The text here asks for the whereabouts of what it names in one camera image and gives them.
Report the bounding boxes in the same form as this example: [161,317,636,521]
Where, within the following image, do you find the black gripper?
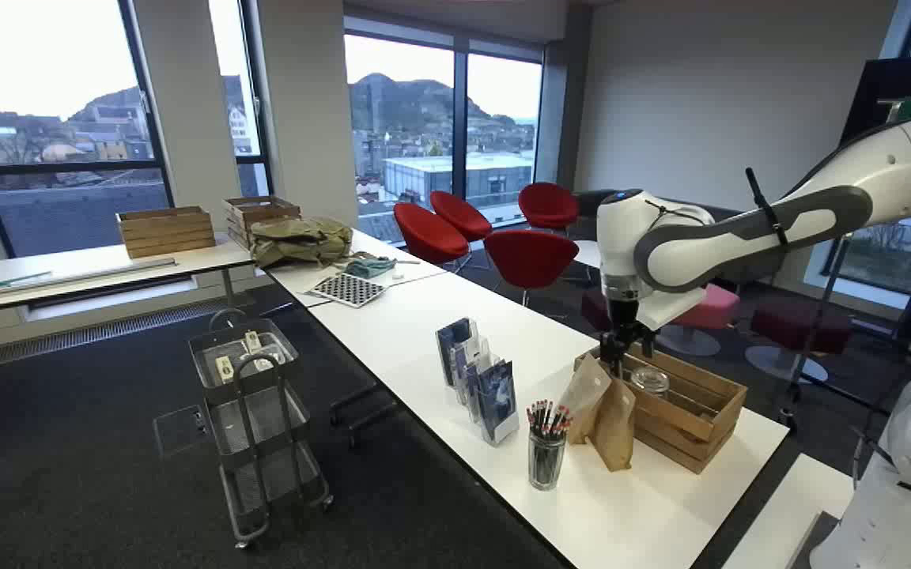
[599,297,657,378]

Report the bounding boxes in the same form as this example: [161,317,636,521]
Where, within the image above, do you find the dark pencil cup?
[525,428,570,492]

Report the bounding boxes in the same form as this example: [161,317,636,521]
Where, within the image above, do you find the clear glass jar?
[630,364,674,398]

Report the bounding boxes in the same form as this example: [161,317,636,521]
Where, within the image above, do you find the small brown paper bag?
[559,353,616,447]

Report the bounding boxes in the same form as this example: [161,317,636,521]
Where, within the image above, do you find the tall brown paper bag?
[589,375,643,474]

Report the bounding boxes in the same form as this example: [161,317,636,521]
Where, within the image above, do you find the open slatted wooden crate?
[622,349,751,476]

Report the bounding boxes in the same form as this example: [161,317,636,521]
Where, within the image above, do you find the pink round stool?
[654,282,744,361]

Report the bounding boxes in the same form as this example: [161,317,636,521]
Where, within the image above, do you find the small white round table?
[570,236,607,274]

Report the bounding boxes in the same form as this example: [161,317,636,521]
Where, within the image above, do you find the blue white boxes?
[470,358,522,450]

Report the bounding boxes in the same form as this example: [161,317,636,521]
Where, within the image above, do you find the red lounge chair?
[482,228,581,294]
[514,181,586,234]
[392,199,470,269]
[426,189,496,243]

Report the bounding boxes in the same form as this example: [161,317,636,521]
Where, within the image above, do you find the dark blue booklet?
[432,317,479,390]

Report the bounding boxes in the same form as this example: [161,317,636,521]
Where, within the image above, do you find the dark red round stool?
[744,300,858,386]

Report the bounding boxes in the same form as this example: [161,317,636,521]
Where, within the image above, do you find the olive green bag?
[248,215,358,272]

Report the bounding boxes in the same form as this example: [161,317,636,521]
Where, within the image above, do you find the black framed display screen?
[838,53,911,151]

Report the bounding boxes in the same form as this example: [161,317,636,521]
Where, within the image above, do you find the dark wooden crate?
[223,192,308,249]

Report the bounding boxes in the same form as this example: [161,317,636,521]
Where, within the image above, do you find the cardboard box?
[113,202,217,263]

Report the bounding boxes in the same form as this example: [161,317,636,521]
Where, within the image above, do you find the white side desk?
[0,234,258,321]

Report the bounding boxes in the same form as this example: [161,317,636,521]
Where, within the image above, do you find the metal wire trolley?
[184,307,339,552]

